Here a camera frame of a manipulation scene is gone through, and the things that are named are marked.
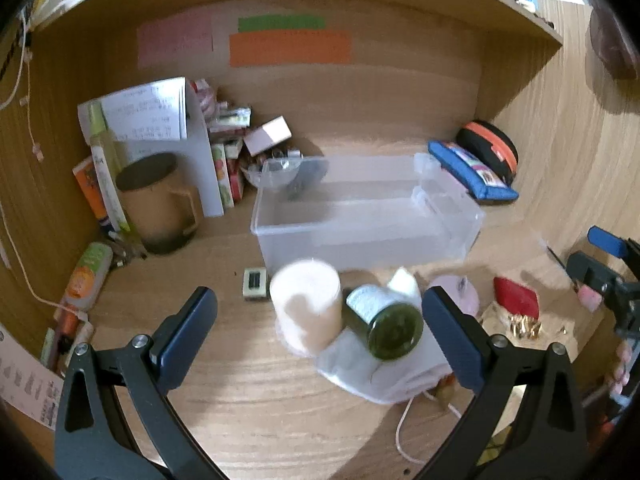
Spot clear plastic storage box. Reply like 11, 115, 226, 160
250, 152, 486, 281

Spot orange booklet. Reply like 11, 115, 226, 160
72, 156, 110, 235

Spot green white booklet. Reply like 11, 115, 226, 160
89, 102, 132, 233

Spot orange paper note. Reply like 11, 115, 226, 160
229, 30, 352, 67

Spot white red tube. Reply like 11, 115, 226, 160
50, 307, 94, 377

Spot thin black pen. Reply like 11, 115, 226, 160
545, 244, 571, 273

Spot white cloth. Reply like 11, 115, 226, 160
315, 267, 457, 406

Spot pink round case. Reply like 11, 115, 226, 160
427, 274, 481, 318

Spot red pouch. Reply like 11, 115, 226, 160
492, 276, 541, 322

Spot pink paper note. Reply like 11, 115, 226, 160
137, 8, 215, 63

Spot white charging cable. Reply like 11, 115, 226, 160
0, 10, 46, 161

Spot blue patchwork pencil case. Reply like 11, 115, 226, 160
428, 140, 520, 206

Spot long printed paper slip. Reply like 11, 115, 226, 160
0, 325, 63, 428

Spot black orange zip case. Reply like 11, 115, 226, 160
456, 120, 519, 186

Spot black binder clips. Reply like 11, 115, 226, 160
107, 232, 149, 269

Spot white printed receipt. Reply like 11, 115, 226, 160
102, 79, 188, 143

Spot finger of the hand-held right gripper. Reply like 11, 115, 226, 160
566, 251, 623, 311
587, 226, 629, 260

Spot wooden desktop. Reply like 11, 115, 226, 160
45, 110, 606, 480

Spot small white cardboard box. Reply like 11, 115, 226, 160
242, 116, 292, 157

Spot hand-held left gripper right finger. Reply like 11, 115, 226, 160
415, 286, 588, 480

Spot glass bowl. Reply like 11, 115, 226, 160
240, 157, 306, 191

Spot white cord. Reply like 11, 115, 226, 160
395, 394, 463, 466

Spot cream cylindrical cup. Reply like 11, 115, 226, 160
269, 258, 344, 354

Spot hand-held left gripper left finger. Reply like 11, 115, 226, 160
54, 286, 231, 480

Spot green paper note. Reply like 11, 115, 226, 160
238, 14, 327, 32

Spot person's right hand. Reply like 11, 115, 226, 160
606, 339, 640, 397

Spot green glass jar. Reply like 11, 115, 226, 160
345, 284, 425, 362

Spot stack of books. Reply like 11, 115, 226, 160
210, 137, 246, 208

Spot dark red bag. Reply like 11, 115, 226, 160
585, 0, 640, 81

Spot brown mug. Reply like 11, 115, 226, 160
116, 152, 199, 255

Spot stack of snack packets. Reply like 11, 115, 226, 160
192, 78, 252, 133

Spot small white black box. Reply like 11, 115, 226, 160
243, 268, 267, 302

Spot orange green tube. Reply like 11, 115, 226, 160
60, 241, 114, 313

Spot gold paper clips pile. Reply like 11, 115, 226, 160
505, 312, 547, 342

